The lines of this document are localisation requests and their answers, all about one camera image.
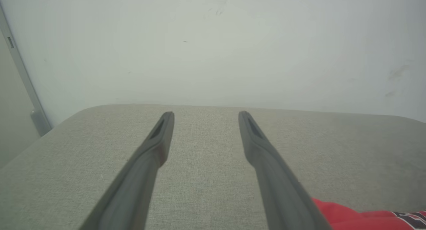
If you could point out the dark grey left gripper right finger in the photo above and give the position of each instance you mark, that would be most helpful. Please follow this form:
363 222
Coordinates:
283 196

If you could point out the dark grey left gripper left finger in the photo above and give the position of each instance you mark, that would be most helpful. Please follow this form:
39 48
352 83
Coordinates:
133 190

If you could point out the red basketball jersey number 23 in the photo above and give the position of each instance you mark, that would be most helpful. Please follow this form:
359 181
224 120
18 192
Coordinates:
346 218

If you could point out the grey metal bar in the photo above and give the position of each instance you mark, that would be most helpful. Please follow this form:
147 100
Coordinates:
30 93

